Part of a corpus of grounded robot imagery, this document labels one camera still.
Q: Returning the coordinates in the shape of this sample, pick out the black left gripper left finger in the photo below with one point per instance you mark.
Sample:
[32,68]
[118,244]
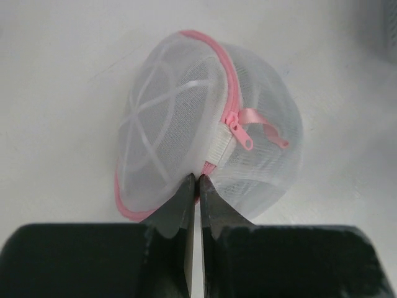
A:
[152,258]

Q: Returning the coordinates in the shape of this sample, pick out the white mesh laundry bag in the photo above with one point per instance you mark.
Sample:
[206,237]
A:
[201,107]

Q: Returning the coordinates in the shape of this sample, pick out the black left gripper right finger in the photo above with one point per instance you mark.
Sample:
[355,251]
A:
[242,259]

